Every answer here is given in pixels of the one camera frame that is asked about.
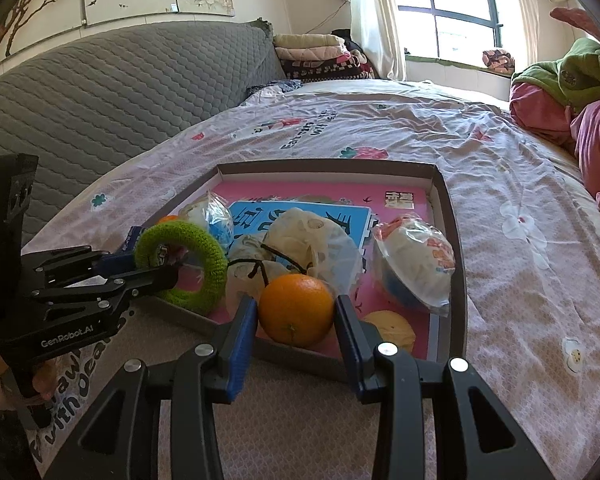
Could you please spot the round yellow bread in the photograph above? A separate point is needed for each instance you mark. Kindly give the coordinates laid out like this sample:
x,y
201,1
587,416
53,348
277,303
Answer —
x,y
390,330

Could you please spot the dark-framed window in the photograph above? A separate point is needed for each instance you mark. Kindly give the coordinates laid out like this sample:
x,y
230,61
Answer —
x,y
445,5

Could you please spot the orange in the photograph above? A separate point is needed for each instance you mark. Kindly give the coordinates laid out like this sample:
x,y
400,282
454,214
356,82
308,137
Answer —
x,y
169,220
295,310

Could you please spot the patterned cushion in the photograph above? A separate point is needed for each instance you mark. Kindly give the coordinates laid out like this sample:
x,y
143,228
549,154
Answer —
x,y
497,60

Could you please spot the grey quilted headboard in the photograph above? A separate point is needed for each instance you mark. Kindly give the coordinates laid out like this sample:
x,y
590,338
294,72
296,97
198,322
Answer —
x,y
105,100

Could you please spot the pink folded blanket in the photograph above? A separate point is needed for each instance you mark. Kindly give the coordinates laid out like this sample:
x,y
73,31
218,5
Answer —
x,y
310,53

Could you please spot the dark patterned folded blanket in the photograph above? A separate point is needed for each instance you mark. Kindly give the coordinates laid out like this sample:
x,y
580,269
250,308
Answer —
x,y
325,69

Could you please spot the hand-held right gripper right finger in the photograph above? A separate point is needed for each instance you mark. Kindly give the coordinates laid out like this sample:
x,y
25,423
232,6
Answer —
x,y
350,350

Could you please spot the grey shallow cardboard box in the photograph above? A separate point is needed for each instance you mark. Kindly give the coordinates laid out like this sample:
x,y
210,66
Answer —
x,y
330,167

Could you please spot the blue-grey fuzzy cloth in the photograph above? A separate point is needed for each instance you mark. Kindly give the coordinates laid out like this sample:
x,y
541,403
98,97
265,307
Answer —
x,y
275,87

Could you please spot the blue snack packet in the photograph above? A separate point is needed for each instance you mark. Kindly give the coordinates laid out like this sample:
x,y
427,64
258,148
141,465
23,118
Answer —
x,y
132,239

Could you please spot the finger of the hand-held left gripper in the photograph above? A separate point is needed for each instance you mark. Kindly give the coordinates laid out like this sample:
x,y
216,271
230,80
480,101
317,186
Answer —
x,y
70,262
130,287

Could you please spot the white curtain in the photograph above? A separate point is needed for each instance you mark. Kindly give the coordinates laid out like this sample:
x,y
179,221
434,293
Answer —
x,y
522,10
370,15

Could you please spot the plastic-wrapped red-white bun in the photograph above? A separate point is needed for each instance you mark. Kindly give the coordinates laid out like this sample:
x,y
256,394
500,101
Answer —
x,y
215,220
415,260

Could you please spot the pink and green blanket pile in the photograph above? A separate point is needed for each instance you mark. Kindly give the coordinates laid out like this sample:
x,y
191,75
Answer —
x,y
577,22

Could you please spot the cream folded blanket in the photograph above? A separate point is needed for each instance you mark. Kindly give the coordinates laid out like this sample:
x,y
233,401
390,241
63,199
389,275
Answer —
x,y
305,41

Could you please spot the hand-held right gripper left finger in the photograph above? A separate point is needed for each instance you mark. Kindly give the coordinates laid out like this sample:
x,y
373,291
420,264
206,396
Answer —
x,y
242,350

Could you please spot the pink children's book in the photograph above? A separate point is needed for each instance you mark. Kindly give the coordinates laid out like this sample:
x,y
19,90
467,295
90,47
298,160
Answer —
x,y
330,195

